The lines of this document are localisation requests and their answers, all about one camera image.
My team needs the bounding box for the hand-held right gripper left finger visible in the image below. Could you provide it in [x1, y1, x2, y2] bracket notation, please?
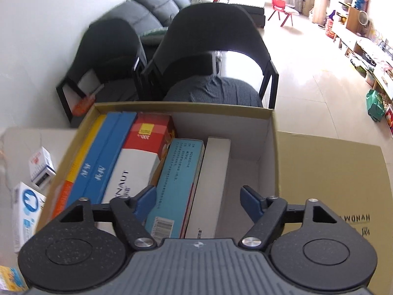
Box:
[58, 185, 158, 250]

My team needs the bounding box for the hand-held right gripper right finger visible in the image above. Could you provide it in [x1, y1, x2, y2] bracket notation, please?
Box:
[240, 185, 341, 249]

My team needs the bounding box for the long teal box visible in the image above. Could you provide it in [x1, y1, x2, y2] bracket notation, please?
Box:
[144, 138, 205, 239]

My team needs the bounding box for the red and white box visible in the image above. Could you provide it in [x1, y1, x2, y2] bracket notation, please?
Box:
[101, 113, 177, 205]

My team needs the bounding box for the long white box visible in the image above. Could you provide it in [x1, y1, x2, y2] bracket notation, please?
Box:
[184, 137, 231, 239]

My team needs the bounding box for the cardboard box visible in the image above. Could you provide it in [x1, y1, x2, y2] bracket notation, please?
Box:
[35, 101, 281, 240]

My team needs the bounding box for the long blue box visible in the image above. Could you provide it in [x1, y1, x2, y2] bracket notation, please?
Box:
[66, 113, 120, 205]
[86, 112, 138, 204]

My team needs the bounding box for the long yellow orange box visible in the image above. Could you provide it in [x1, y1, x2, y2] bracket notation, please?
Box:
[51, 114, 106, 219]

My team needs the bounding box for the cardboard box lid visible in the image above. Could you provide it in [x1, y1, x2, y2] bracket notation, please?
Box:
[276, 131, 393, 295]

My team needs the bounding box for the white box red label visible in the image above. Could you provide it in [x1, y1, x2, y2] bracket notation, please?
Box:
[28, 147, 56, 190]

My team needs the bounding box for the dark checked seat cushion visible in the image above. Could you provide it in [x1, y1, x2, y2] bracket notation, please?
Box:
[100, 78, 139, 103]
[163, 75, 264, 109]

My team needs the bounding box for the orange hang tag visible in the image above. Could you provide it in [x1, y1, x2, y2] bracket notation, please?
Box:
[73, 95, 96, 116]

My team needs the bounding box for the white box blue print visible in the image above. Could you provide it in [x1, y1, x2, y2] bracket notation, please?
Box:
[12, 181, 46, 252]

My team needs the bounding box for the yellow blue packet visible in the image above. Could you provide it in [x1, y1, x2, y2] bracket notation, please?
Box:
[0, 266, 28, 292]

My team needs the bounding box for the green bag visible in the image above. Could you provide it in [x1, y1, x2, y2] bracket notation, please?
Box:
[365, 89, 386, 122]

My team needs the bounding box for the black chair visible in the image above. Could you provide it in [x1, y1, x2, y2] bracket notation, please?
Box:
[56, 18, 148, 126]
[140, 3, 279, 109]

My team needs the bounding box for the grey sofa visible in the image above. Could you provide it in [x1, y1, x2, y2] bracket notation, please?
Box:
[89, 0, 266, 56]

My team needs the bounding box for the white low cabinet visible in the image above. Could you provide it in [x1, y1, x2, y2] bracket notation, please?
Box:
[330, 21, 393, 102]

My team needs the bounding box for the red child chair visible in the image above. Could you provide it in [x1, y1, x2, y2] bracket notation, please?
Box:
[267, 0, 295, 27]

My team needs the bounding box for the wooden cabinet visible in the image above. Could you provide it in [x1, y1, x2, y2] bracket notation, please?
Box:
[345, 6, 370, 36]

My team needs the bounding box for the wooden shelf unit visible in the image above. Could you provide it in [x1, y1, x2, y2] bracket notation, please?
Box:
[302, 0, 331, 25]

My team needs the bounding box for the white standing fan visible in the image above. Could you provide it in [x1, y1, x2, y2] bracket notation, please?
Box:
[357, 10, 371, 27]

